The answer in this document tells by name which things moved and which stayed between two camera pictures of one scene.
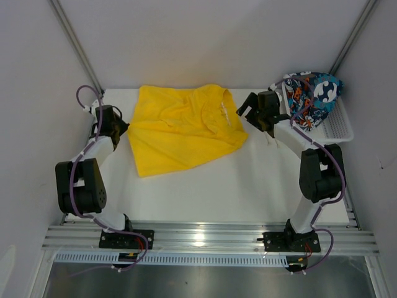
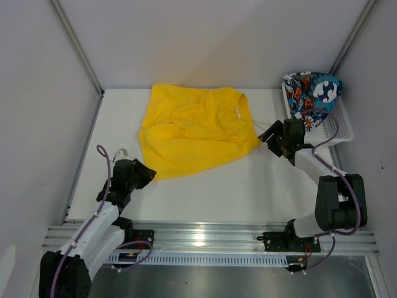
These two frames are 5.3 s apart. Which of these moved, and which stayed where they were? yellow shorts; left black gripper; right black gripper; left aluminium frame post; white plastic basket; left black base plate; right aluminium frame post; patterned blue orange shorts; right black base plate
Moved: yellow shorts; left black gripper; right black gripper
Stayed: right aluminium frame post; left black base plate; patterned blue orange shorts; right black base plate; left aluminium frame post; white plastic basket
